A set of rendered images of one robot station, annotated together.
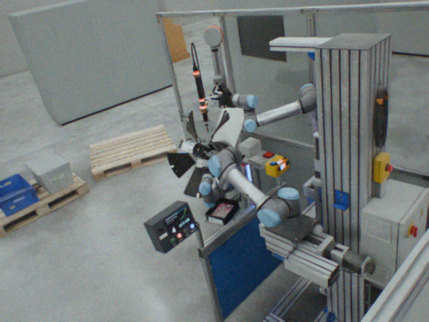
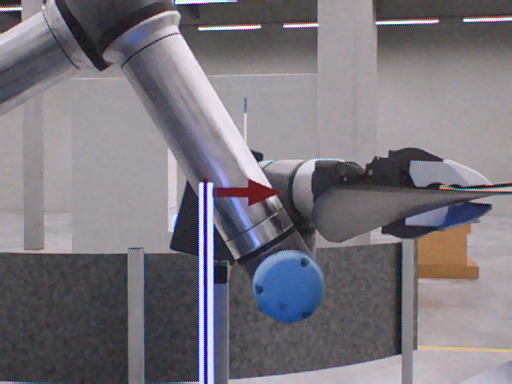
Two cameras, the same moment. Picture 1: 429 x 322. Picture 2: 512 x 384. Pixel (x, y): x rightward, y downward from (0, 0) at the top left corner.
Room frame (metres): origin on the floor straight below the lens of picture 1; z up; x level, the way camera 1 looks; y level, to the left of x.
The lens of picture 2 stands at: (2.69, -0.68, 1.20)
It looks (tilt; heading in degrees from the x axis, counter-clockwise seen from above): 2 degrees down; 129
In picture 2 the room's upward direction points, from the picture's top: straight up
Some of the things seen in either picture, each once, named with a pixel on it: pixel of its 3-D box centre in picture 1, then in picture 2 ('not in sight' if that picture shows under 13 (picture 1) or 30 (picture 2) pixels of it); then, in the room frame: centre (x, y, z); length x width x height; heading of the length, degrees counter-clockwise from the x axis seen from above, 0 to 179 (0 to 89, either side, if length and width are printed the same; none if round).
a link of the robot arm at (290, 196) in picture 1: (288, 200); not in sight; (1.76, -0.36, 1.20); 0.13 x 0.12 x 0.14; 128
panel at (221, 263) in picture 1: (253, 255); not in sight; (2.20, -0.14, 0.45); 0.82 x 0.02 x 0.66; 129
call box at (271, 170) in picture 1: (277, 166); not in sight; (2.45, -0.45, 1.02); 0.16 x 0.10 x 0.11; 129
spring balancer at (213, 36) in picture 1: (213, 36); not in sight; (3.23, -0.19, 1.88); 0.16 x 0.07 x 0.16; 74
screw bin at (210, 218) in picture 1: (222, 210); not in sight; (2.28, 0.01, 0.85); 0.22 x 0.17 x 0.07; 144
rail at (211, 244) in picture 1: (246, 216); not in sight; (2.20, -0.14, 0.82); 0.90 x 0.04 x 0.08; 129
